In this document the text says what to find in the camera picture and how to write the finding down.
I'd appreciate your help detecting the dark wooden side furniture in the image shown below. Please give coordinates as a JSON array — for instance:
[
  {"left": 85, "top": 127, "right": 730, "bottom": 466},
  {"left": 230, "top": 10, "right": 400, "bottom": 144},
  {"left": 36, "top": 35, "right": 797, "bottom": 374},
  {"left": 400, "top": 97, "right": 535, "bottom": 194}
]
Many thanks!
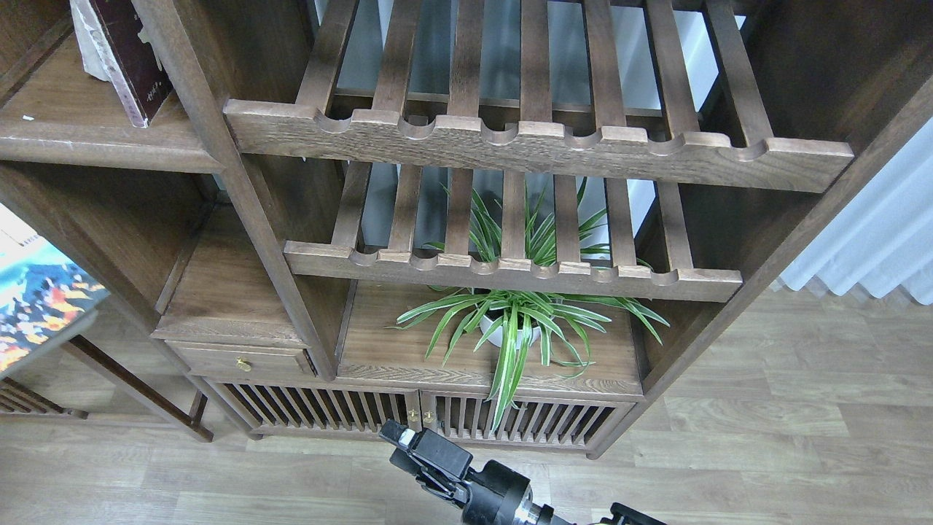
[{"left": 0, "top": 211, "right": 215, "bottom": 444}]

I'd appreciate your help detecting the colorful illustrated paperback book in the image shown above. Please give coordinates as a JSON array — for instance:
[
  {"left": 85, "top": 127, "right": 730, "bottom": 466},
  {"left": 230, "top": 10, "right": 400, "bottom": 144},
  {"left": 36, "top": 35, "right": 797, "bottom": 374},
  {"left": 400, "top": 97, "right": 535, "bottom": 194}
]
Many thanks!
[{"left": 1, "top": 206, "right": 109, "bottom": 378}]

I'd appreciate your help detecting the left slatted cabinet door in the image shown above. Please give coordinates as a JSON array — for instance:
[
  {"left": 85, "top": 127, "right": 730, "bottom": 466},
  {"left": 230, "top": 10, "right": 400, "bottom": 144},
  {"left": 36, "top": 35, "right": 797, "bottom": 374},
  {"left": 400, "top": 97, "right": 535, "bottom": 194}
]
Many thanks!
[{"left": 213, "top": 381, "right": 422, "bottom": 439}]

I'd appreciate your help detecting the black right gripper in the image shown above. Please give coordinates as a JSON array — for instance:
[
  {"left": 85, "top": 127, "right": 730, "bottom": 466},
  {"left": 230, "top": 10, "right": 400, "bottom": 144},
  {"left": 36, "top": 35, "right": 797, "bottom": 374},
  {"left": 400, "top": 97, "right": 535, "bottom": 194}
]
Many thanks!
[{"left": 379, "top": 421, "right": 533, "bottom": 524}]

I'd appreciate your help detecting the white pleated curtain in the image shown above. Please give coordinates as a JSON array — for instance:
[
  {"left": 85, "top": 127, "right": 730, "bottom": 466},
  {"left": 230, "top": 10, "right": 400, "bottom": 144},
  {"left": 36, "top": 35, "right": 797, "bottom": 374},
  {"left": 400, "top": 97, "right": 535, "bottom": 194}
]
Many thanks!
[{"left": 776, "top": 120, "right": 932, "bottom": 306}]

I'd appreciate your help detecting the dark wooden bookshelf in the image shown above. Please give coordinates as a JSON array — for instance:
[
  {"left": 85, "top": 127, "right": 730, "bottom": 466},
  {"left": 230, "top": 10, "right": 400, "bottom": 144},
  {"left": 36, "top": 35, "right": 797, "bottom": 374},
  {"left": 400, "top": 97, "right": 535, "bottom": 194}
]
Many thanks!
[{"left": 2, "top": 1, "right": 931, "bottom": 459}]

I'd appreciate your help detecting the slatted cabinet door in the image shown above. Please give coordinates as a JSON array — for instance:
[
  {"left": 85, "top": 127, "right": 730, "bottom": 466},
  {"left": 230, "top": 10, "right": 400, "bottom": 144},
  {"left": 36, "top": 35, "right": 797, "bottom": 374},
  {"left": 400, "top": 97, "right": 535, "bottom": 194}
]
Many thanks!
[
  {"left": 420, "top": 391, "right": 633, "bottom": 451},
  {"left": 213, "top": 381, "right": 422, "bottom": 439}
]

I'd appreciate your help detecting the right slatted cabinet door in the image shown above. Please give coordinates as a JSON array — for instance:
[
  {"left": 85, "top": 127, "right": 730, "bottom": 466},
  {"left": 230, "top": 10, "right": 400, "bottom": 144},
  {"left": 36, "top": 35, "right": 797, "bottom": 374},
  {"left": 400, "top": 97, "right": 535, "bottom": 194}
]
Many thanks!
[{"left": 420, "top": 391, "right": 633, "bottom": 451}]

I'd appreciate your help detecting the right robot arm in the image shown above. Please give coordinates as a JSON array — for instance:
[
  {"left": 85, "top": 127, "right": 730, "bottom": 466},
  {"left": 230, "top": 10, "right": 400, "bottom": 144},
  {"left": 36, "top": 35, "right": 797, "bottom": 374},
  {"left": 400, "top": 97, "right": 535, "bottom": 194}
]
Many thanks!
[{"left": 378, "top": 419, "right": 570, "bottom": 524}]

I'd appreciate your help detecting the yellow green cover book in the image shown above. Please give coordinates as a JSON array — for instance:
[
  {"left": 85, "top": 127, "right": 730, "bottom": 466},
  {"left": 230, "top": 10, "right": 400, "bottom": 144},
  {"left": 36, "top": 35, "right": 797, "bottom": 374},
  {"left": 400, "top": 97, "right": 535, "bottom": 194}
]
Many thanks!
[{"left": 69, "top": 1, "right": 111, "bottom": 82}]

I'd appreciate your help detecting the green spider plant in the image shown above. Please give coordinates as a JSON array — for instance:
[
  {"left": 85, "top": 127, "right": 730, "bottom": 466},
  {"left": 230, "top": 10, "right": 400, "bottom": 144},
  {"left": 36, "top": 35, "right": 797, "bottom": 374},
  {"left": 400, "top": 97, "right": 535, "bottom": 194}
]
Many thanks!
[{"left": 387, "top": 190, "right": 670, "bottom": 427}]

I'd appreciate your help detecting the wooden drawer with brass knob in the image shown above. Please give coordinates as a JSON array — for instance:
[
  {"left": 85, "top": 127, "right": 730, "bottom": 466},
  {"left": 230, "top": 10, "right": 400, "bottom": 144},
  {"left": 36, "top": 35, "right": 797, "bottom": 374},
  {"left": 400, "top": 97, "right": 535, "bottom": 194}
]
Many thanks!
[{"left": 167, "top": 341, "right": 316, "bottom": 380}]

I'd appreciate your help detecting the white plant pot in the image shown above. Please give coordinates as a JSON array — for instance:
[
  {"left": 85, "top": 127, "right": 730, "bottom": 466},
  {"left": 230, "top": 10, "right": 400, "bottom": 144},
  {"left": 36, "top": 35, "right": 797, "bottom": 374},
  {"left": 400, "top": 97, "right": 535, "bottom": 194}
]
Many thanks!
[{"left": 480, "top": 311, "right": 541, "bottom": 348}]

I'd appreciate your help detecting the maroon hardcover book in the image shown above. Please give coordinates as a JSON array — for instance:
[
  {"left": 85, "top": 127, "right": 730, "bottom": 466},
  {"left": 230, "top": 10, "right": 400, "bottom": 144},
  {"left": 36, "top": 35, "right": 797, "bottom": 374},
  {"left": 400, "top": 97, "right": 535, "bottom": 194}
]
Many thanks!
[{"left": 89, "top": 1, "right": 173, "bottom": 128}]

